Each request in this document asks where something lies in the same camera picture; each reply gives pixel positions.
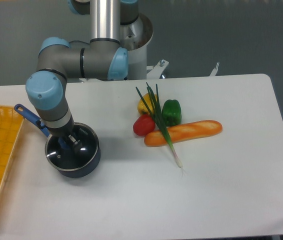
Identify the green spring onion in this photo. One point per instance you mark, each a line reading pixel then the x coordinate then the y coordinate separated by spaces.
pixel 157 116

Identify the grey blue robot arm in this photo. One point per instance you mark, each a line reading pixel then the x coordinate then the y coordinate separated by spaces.
pixel 58 61

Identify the yellow bell pepper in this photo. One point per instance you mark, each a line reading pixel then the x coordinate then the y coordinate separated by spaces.
pixel 142 108

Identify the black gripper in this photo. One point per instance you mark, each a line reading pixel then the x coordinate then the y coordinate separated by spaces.
pixel 72 141

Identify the red bell pepper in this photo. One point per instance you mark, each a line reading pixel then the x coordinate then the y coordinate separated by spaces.
pixel 143 125

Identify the white table bracket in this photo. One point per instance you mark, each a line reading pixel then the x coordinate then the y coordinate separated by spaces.
pixel 215 70

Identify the green bell pepper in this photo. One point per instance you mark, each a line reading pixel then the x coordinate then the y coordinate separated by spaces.
pixel 171 112

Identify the glass lid blue knob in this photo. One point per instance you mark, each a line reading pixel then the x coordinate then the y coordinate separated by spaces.
pixel 66 157

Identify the orange baguette bread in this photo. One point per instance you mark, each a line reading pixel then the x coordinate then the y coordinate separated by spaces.
pixel 184 132

